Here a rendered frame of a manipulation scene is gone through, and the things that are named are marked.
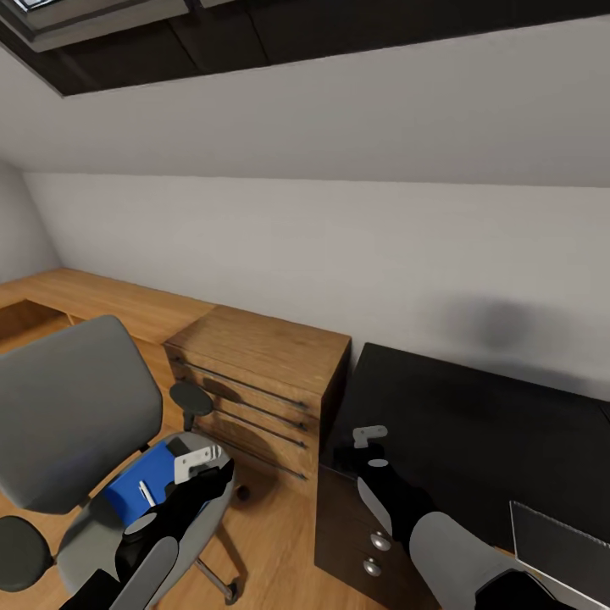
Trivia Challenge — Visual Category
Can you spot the folder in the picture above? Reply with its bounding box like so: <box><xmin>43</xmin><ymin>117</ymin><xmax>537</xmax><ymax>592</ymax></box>
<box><xmin>103</xmin><ymin>441</ymin><xmax>179</xmax><ymax>528</ymax></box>

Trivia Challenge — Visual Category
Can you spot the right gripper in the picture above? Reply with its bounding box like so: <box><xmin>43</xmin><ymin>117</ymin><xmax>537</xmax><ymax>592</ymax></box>
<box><xmin>334</xmin><ymin>443</ymin><xmax>384</xmax><ymax>472</ymax></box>

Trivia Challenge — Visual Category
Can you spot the notebook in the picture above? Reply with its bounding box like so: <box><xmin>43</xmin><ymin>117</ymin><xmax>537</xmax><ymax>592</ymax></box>
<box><xmin>509</xmin><ymin>501</ymin><xmax>610</xmax><ymax>610</ymax></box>

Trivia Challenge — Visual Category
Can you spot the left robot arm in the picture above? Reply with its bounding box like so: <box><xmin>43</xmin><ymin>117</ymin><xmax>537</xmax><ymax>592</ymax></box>
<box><xmin>59</xmin><ymin>445</ymin><xmax>235</xmax><ymax>610</ymax></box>

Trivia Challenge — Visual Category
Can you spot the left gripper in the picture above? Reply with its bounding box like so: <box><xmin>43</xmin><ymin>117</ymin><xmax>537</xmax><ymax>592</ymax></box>
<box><xmin>164</xmin><ymin>457</ymin><xmax>235</xmax><ymax>519</ymax></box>

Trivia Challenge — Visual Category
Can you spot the swivel chair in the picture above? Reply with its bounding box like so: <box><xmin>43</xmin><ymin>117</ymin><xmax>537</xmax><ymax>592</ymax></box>
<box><xmin>0</xmin><ymin>314</ymin><xmax>250</xmax><ymax>610</ymax></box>

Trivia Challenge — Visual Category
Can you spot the mouse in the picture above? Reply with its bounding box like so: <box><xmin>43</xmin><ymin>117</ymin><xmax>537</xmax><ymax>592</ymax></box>
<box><xmin>340</xmin><ymin>434</ymin><xmax>356</xmax><ymax>448</ymax></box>

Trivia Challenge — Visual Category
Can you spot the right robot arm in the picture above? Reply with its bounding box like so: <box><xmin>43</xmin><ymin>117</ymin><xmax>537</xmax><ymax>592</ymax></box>
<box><xmin>334</xmin><ymin>426</ymin><xmax>576</xmax><ymax>610</ymax></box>

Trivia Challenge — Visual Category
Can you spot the pen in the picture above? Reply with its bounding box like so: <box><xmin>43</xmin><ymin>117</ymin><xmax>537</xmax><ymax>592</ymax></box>
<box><xmin>141</xmin><ymin>483</ymin><xmax>156</xmax><ymax>506</ymax></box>

